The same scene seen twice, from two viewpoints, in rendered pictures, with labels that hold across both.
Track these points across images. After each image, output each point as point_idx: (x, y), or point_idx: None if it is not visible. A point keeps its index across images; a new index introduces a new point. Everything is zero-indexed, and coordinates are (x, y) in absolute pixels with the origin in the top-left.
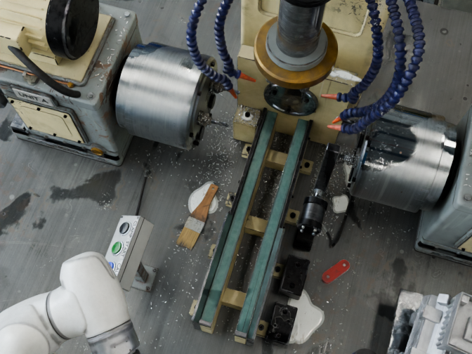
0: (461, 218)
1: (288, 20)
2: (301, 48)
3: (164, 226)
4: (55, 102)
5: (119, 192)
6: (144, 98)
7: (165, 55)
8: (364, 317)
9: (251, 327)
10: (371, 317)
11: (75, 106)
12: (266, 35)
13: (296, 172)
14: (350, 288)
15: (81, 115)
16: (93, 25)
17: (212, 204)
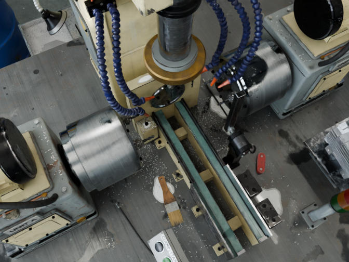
0: (309, 81)
1: (176, 34)
2: (187, 49)
3: (156, 224)
4: (41, 214)
5: (112, 230)
6: (97, 161)
7: (85, 126)
8: (294, 172)
9: (264, 230)
10: (296, 168)
11: (56, 205)
12: (152, 60)
13: (202, 130)
14: (274, 165)
15: (63, 207)
16: (26, 144)
17: (169, 187)
